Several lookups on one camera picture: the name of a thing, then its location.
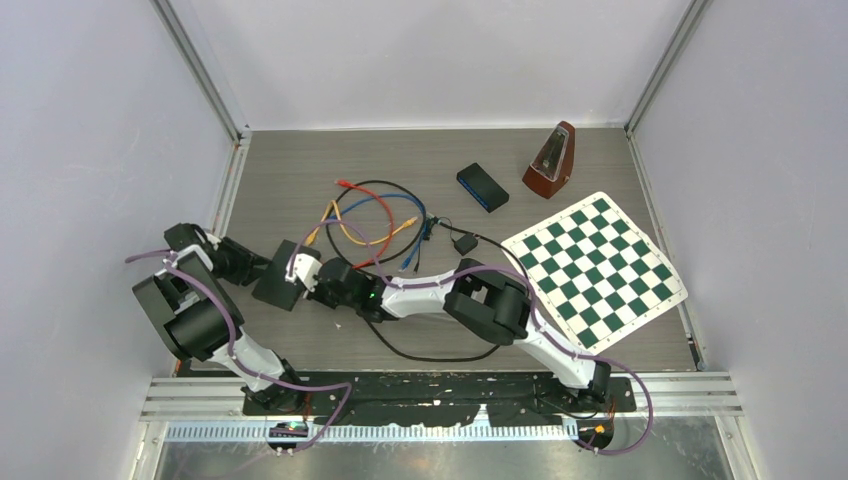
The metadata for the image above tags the dark grey network switch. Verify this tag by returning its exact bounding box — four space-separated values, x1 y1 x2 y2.
252 240 308 311

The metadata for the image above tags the blue ethernet cable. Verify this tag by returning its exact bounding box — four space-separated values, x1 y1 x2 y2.
322 193 435 273

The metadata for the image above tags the yellow ethernet cable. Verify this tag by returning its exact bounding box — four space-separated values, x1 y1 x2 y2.
303 200 420 248

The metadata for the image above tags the long black cable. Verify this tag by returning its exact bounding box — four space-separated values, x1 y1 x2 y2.
324 180 525 364

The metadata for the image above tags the red ethernet cable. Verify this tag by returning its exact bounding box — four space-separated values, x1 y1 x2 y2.
336 178 397 270

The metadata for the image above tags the black power adapter with cord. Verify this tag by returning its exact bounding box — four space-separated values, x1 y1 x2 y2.
423 217 478 256

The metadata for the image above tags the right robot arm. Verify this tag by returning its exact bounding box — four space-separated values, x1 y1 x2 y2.
305 258 611 411

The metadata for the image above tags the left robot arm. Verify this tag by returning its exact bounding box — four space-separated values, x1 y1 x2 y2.
125 223 308 414

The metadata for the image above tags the brown metronome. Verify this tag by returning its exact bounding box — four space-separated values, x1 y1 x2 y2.
522 121 576 199

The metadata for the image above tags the green white chessboard mat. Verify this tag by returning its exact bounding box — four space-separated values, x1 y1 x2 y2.
502 192 688 355

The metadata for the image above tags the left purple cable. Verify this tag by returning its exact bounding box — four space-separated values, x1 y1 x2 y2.
124 250 354 452

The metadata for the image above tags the purple cable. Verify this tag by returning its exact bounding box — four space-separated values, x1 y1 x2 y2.
290 220 656 457
124 250 354 452

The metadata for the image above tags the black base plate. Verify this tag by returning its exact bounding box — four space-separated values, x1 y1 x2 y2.
242 371 636 427

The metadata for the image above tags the small black blue switch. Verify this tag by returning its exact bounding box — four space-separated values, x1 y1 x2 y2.
456 163 510 213

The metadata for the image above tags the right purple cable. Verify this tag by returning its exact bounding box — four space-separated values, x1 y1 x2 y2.
290 220 656 457

